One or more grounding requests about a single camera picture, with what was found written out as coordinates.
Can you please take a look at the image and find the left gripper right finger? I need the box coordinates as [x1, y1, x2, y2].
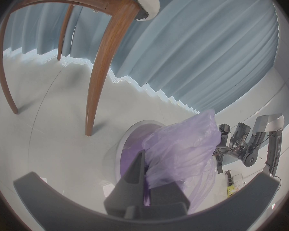
[150, 181, 191, 215]

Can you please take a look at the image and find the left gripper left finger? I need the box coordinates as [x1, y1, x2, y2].
[104, 150, 146, 219]

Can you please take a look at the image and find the purple plastic bag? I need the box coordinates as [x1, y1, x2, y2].
[120, 108, 223, 214]

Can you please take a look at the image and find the white trash bin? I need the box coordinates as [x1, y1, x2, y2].
[104, 120, 167, 185]

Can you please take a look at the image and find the pale blue curtain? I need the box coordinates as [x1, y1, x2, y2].
[0, 0, 281, 116]

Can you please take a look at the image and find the white cushioned wooden chair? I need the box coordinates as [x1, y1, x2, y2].
[0, 0, 161, 137]

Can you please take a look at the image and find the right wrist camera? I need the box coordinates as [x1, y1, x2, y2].
[218, 123, 231, 141]

